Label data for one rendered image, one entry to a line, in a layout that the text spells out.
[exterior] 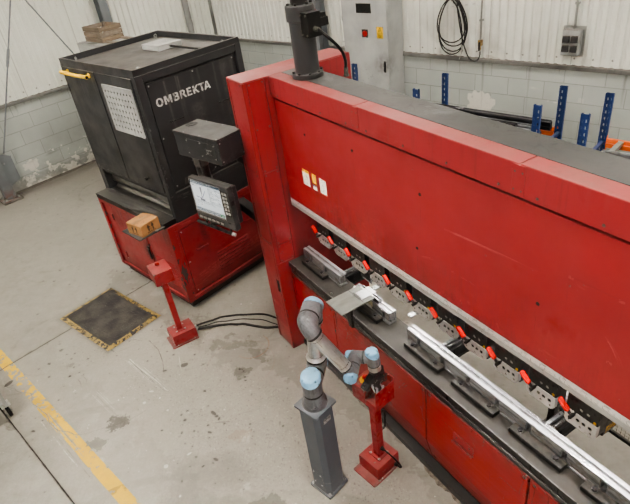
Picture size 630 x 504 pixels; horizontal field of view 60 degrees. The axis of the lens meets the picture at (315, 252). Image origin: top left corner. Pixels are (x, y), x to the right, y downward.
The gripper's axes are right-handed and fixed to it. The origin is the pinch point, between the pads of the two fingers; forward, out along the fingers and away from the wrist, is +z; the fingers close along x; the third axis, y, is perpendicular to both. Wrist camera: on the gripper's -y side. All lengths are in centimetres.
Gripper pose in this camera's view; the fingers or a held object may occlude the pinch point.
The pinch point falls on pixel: (376, 393)
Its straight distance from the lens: 334.1
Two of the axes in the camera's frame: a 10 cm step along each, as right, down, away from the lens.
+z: 1.8, 7.9, 5.8
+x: -6.5, -3.5, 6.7
